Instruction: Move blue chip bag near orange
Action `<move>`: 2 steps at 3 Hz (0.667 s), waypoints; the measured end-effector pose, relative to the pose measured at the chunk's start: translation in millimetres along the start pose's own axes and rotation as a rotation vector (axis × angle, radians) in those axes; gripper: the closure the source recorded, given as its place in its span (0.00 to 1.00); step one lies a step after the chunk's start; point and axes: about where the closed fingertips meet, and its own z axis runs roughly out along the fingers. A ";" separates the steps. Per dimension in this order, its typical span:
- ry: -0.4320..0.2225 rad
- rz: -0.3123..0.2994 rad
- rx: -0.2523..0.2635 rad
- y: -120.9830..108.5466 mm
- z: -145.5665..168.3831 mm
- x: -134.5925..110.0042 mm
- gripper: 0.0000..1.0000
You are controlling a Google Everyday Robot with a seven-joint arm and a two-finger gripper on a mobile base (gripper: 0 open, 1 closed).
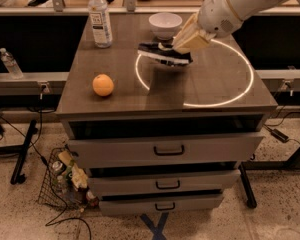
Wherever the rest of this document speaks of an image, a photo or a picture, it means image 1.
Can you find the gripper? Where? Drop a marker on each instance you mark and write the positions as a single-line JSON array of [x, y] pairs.
[[217, 16]]

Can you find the blue chip bag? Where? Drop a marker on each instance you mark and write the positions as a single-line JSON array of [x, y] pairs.
[[170, 57]]

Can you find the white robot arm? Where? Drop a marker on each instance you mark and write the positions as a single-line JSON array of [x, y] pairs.
[[216, 19]]

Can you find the white bowl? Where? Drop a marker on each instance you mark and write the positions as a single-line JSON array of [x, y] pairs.
[[165, 25]]

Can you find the large clear water bottle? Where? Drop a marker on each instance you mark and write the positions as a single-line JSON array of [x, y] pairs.
[[100, 22]]

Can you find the orange fruit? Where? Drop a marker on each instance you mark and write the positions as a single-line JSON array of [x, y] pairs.
[[103, 85]]

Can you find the grey drawer cabinet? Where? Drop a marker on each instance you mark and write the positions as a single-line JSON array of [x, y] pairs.
[[218, 93]]

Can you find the top drawer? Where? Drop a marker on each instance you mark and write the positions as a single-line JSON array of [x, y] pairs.
[[133, 152]]

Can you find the drawer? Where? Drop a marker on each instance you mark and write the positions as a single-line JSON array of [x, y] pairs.
[[133, 152], [163, 183], [160, 204]]

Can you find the black power adapter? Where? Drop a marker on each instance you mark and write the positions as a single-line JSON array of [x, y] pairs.
[[279, 135]]

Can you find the middle drawer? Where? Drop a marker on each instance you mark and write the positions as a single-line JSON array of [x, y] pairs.
[[163, 183]]

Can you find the small water bottle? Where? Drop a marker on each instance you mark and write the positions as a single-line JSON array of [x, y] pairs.
[[11, 64]]

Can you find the bottom drawer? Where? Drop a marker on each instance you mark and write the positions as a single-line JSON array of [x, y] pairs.
[[160, 204]]

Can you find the black table leg right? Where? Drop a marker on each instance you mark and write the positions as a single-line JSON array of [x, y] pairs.
[[291, 164]]

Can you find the black table leg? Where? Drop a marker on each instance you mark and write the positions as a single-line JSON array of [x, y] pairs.
[[291, 164], [21, 150]]

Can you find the soda can in basket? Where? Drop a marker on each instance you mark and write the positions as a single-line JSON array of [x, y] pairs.
[[58, 167]]

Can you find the blue tape cross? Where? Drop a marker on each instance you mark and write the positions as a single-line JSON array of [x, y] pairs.
[[156, 229]]

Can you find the black table leg left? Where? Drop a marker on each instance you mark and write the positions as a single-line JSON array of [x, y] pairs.
[[21, 150]]

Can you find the black wire basket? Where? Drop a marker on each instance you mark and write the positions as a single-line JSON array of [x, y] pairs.
[[59, 194]]

